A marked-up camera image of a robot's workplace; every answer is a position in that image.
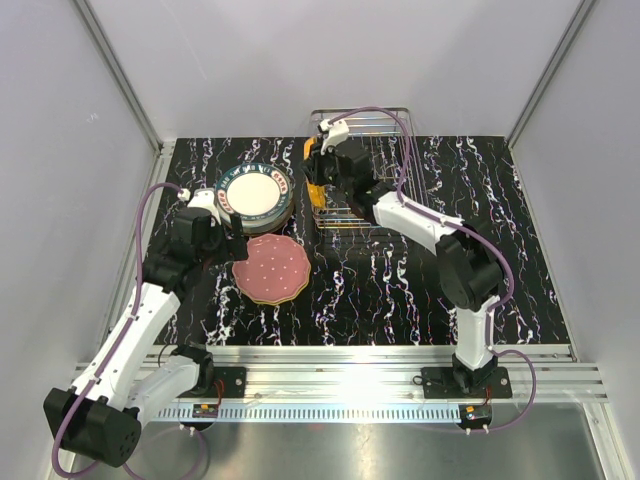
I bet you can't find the yellow polka dot plate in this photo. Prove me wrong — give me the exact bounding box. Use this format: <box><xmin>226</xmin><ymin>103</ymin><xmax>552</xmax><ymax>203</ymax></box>
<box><xmin>302</xmin><ymin>136</ymin><xmax>327</xmax><ymax>209</ymax></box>

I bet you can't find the pink polka dot plate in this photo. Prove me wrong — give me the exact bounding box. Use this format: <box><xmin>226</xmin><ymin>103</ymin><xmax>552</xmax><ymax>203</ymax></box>
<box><xmin>232</xmin><ymin>234</ymin><xmax>311</xmax><ymax>295</ymax></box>

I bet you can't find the white plate green lettered rim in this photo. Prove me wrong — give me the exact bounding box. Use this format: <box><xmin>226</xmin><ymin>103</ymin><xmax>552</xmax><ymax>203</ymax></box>
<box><xmin>215</xmin><ymin>163</ymin><xmax>293</xmax><ymax>224</ymax></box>

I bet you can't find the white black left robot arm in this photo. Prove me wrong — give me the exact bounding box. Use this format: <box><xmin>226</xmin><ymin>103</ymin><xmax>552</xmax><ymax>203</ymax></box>
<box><xmin>44</xmin><ymin>207</ymin><xmax>248</xmax><ymax>467</ymax></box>

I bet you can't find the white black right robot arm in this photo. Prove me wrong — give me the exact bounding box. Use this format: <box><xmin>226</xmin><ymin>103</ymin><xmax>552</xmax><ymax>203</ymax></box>
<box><xmin>302</xmin><ymin>138</ymin><xmax>505</xmax><ymax>397</ymax></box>

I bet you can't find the stack of round plates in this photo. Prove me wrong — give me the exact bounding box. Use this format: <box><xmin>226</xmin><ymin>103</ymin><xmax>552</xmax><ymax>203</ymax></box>
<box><xmin>238</xmin><ymin>200</ymin><xmax>295</xmax><ymax>236</ymax></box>

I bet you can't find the lime green polka dot plate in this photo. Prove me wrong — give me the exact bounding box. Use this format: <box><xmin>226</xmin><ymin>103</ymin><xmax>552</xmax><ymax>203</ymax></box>
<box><xmin>241</xmin><ymin>270</ymin><xmax>309</xmax><ymax>306</ymax></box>

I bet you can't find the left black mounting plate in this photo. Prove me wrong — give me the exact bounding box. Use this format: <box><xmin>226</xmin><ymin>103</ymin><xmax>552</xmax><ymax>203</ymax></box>
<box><xmin>180</xmin><ymin>366</ymin><xmax>248</xmax><ymax>399</ymax></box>

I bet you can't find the black mounting plate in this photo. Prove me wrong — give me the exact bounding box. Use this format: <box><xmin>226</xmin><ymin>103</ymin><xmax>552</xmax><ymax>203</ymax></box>
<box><xmin>180</xmin><ymin>366</ymin><xmax>248</xmax><ymax>399</ymax></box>
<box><xmin>419</xmin><ymin>366</ymin><xmax>513</xmax><ymax>400</ymax></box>

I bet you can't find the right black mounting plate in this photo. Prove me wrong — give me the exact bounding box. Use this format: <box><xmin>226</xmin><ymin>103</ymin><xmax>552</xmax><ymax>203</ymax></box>
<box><xmin>419</xmin><ymin>366</ymin><xmax>513</xmax><ymax>400</ymax></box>

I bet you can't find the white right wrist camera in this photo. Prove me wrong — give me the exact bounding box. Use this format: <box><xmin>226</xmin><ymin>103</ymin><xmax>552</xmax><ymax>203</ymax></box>
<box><xmin>318</xmin><ymin>119</ymin><xmax>350</xmax><ymax>155</ymax></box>

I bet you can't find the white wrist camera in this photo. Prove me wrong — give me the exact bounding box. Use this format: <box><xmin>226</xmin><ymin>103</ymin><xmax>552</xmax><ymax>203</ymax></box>
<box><xmin>187</xmin><ymin>188</ymin><xmax>222</xmax><ymax>225</ymax></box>
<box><xmin>318</xmin><ymin>119</ymin><xmax>350</xmax><ymax>155</ymax></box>

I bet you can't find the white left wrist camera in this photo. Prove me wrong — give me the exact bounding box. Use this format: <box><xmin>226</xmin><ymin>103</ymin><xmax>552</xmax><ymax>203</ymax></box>
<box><xmin>187</xmin><ymin>188</ymin><xmax>222</xmax><ymax>225</ymax></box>

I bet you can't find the metal wire dish rack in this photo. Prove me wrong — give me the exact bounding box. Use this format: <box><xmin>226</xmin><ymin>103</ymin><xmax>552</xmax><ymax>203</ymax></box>
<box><xmin>302</xmin><ymin>107</ymin><xmax>413</xmax><ymax>229</ymax></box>

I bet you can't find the white slotted cable duct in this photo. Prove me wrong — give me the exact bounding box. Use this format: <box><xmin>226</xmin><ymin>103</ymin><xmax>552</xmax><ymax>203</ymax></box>
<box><xmin>155</xmin><ymin>403</ymin><xmax>461</xmax><ymax>424</ymax></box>

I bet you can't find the left aluminium frame post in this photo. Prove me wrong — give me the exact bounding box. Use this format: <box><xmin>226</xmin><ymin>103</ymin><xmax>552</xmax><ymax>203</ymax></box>
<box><xmin>70</xmin><ymin>0</ymin><xmax>165</xmax><ymax>155</ymax></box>

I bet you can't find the aluminium frame post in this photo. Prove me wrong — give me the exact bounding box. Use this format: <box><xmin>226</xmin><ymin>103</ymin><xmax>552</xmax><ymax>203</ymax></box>
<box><xmin>70</xmin><ymin>0</ymin><xmax>165</xmax><ymax>155</ymax></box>
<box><xmin>506</xmin><ymin>0</ymin><xmax>599</xmax><ymax>149</ymax></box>

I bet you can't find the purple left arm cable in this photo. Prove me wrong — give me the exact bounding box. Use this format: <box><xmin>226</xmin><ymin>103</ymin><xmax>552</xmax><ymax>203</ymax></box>
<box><xmin>51</xmin><ymin>182</ymin><xmax>209</xmax><ymax>480</ymax></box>

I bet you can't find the right aluminium frame post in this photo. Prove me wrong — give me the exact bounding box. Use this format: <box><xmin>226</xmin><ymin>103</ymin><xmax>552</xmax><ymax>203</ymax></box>
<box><xmin>506</xmin><ymin>0</ymin><xmax>599</xmax><ymax>149</ymax></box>

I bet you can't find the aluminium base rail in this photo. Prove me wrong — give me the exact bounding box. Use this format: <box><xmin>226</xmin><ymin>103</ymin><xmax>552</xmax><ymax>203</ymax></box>
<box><xmin>67</xmin><ymin>344</ymin><xmax>611</xmax><ymax>406</ymax></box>

